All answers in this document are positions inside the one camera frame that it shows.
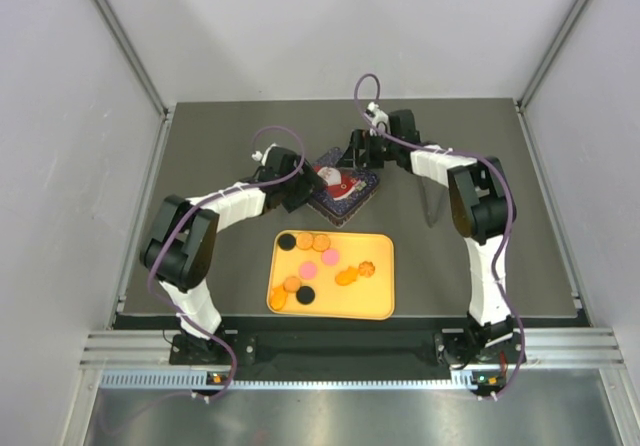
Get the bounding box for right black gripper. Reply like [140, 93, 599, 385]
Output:
[335, 131, 399, 171]

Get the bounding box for gold tin lid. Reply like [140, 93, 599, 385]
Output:
[312, 147, 380, 199]

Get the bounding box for square cookie tin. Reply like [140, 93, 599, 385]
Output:
[308, 187, 378, 228]

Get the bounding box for metal serving tongs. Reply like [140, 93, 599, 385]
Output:
[417, 177, 447, 228]

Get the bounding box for yellow plastic tray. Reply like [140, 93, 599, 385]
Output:
[266, 230, 395, 321]

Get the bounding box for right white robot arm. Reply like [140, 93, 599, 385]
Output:
[339, 102, 515, 365]

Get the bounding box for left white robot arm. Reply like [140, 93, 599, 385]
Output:
[139, 144, 326, 363]

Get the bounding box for orange dotted biscuit left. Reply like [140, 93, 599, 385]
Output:
[296, 232, 314, 250]

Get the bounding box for orange dotted biscuit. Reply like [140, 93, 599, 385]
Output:
[312, 234, 331, 252]
[296, 232, 314, 250]

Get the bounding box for orange dotted biscuit right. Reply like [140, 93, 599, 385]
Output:
[312, 234, 331, 252]

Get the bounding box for black sandwich cookie top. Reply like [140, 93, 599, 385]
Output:
[277, 233, 296, 251]

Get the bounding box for black sandwich cookie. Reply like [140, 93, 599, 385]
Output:
[277, 233, 296, 251]
[295, 285, 316, 305]

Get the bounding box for pink sandwich cookie lower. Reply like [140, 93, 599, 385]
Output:
[298, 261, 318, 280]

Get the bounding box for orange fish cookie right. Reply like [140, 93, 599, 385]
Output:
[335, 267, 359, 286]

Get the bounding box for orange fish cookie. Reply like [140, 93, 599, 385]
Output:
[335, 267, 359, 286]
[269, 286, 288, 311]

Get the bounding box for peach round scalloped cookie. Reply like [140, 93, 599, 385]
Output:
[283, 276, 302, 293]

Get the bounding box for black sandwich cookie bottom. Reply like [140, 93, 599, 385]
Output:
[295, 285, 316, 305]

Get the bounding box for orange fish cookie left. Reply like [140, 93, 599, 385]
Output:
[269, 286, 288, 311]

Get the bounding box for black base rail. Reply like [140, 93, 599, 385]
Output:
[169, 315, 526, 383]

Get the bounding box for left aluminium frame post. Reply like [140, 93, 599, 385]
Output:
[91, 0, 169, 118]

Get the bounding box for aluminium frame post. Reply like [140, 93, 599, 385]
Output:
[515, 0, 592, 114]
[91, 0, 169, 118]

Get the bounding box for right aluminium frame post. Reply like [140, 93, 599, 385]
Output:
[515, 0, 592, 114]

